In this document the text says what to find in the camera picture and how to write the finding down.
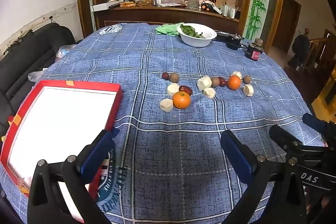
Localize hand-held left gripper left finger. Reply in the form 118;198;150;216
28;129;118;224

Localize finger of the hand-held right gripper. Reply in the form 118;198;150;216
302;113;328;135
269;124;303;155

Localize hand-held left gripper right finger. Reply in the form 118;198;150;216
220;130;307;224

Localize red box with white inside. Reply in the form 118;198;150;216
0;80;124;224

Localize orange mandarin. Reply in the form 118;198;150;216
172;91;192;109
227;75;242;90

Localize blue plaid tablecloth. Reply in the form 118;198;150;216
0;22;326;224

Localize wooden stair railing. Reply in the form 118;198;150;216
302;28;336;75

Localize dark cloth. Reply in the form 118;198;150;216
287;32;311;69

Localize black jar with red label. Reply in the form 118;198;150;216
245;38;264;61

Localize crumpled plastic wrap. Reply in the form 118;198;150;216
28;68;49;82

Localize brown wooden door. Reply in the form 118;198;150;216
272;0;301;52

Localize black device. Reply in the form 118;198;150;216
214;32;244;51

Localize clear plastic bag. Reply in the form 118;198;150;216
54;44;76;62

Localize white bowl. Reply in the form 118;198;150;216
177;23;217;48

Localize black sofa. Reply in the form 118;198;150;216
0;22;76;135

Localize green leaves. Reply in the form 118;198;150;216
180;25;205;38

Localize white boxes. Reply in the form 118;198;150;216
220;4;240;20

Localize green cloth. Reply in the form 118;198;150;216
155;22;184;37

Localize long white box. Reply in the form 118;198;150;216
91;2;124;12

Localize orange and black toy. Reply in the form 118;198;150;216
201;0;214;12

